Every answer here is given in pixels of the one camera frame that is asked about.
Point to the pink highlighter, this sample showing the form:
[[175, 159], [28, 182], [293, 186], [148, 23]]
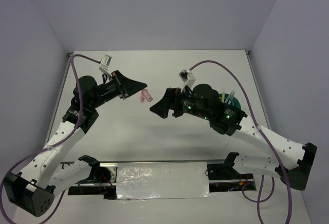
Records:
[[142, 98]]

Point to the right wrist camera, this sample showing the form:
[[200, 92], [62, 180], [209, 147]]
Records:
[[188, 79]]

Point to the silver foil sheet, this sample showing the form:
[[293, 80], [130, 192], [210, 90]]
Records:
[[162, 180]]

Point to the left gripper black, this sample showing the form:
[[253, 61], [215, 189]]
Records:
[[130, 87]]

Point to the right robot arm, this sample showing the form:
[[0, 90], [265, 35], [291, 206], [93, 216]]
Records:
[[289, 161]]

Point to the teal round pen holder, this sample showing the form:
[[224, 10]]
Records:
[[235, 102]]

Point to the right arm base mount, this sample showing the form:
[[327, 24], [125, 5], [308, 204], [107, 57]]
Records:
[[220, 181]]

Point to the green highlighter pen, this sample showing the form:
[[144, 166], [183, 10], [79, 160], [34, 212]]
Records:
[[229, 98]]

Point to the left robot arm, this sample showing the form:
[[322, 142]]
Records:
[[34, 187]]

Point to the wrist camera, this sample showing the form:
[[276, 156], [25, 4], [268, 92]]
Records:
[[104, 65], [188, 79]]

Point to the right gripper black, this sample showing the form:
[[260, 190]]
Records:
[[170, 100]]

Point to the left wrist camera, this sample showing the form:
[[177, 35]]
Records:
[[104, 65]]

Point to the yellow highlighter pen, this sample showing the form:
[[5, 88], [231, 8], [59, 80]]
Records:
[[223, 96]]

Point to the clear pink highlighter cap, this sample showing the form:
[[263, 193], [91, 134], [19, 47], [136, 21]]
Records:
[[146, 95]]

